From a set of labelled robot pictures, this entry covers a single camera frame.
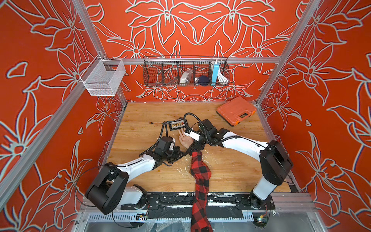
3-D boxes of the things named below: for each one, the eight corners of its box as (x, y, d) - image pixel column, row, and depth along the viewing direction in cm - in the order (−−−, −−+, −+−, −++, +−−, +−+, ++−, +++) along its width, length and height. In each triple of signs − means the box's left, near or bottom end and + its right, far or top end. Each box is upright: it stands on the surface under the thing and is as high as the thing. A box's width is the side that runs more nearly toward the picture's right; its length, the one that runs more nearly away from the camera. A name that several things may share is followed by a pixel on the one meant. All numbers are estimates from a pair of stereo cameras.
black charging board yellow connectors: (170, 132, 104) (169, 130, 102) (167, 124, 108) (166, 122, 106) (186, 126, 107) (186, 124, 105) (182, 119, 112) (182, 117, 110)
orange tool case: (231, 127, 105) (233, 123, 100) (215, 112, 115) (217, 107, 110) (254, 113, 114) (257, 108, 109) (237, 100, 123) (239, 95, 119)
